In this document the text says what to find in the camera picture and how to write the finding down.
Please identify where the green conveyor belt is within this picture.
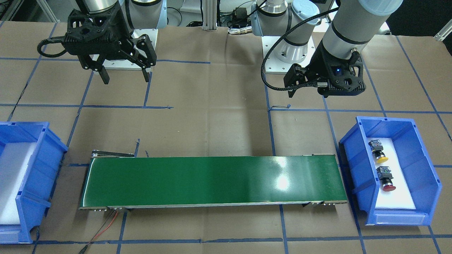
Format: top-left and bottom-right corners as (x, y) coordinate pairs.
(79, 155), (348, 210)

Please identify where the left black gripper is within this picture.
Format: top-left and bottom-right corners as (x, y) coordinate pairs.
(284, 44), (366, 98)

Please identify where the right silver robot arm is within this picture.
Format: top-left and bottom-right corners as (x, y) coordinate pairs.
(62, 0), (167, 84)

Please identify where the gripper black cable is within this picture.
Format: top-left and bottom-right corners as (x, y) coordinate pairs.
(261, 7), (339, 93)
(37, 37), (71, 59)

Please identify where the yellow push button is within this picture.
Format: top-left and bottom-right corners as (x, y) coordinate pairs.
(368, 139), (388, 164)

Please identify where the white foam pad source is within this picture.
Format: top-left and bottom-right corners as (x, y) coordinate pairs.
(367, 137), (416, 210)

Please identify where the blue source bin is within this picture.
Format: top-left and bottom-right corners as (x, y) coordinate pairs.
(340, 116), (442, 226)

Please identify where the white foam pad destination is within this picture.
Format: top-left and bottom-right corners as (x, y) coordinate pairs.
(0, 143), (37, 225)

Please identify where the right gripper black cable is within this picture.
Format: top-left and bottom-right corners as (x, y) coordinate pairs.
(37, 37), (71, 59)

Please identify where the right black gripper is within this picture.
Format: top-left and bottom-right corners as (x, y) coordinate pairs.
(62, 8), (156, 85)

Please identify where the aluminium frame post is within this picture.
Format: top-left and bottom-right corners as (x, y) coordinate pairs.
(201, 0), (219, 31)

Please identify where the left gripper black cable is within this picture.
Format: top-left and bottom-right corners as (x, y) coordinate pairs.
(261, 7), (339, 93)

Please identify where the blue destination bin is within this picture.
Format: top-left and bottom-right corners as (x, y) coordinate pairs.
(0, 122), (68, 244)

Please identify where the red black conveyor wire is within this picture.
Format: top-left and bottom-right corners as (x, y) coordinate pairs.
(78, 210), (120, 254)

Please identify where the red push button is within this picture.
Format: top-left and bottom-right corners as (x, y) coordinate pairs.
(376, 166), (397, 192)

